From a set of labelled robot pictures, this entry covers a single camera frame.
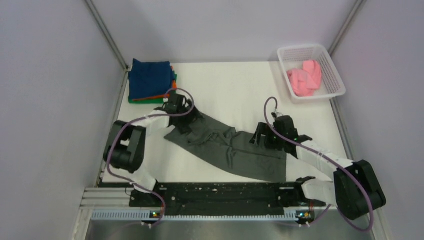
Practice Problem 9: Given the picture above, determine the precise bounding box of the right aluminium frame post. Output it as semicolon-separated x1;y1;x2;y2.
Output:
328;0;367;57

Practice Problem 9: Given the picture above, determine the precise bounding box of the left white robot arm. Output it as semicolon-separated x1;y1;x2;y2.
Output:
103;92;199;207

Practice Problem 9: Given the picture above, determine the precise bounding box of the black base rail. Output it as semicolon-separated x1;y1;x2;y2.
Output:
129;182;326;217

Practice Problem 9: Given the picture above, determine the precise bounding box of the folded orange t-shirt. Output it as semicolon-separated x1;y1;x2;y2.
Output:
128;65;177;102

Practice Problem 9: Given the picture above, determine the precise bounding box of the white plastic basket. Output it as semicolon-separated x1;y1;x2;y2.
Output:
277;44;346;104

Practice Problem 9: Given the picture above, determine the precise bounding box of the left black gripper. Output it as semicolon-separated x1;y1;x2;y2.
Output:
173;100;204;135

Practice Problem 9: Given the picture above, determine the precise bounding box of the left aluminium frame post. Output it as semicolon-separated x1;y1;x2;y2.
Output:
83;0;129;71

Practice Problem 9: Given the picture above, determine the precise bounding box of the aluminium frame post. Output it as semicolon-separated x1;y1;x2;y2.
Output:
328;0;367;57
83;0;129;71

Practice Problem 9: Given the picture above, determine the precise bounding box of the dark grey t-shirt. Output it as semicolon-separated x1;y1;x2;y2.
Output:
164;113;287;183

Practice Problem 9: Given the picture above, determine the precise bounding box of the folded navy blue t-shirt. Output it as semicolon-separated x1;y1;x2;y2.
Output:
128;58;175;101

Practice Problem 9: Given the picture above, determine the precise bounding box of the white slotted cable duct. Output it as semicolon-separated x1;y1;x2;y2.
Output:
91;208;313;222

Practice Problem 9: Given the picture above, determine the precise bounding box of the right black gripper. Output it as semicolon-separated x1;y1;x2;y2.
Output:
249;122;286;152

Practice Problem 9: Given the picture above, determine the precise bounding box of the pink t-shirt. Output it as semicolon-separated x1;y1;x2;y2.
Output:
286;60;322;97

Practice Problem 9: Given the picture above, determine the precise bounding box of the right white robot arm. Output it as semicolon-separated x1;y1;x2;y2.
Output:
250;114;387;220

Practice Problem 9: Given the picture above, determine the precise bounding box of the folded green t-shirt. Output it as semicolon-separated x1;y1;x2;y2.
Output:
128;71;178;105

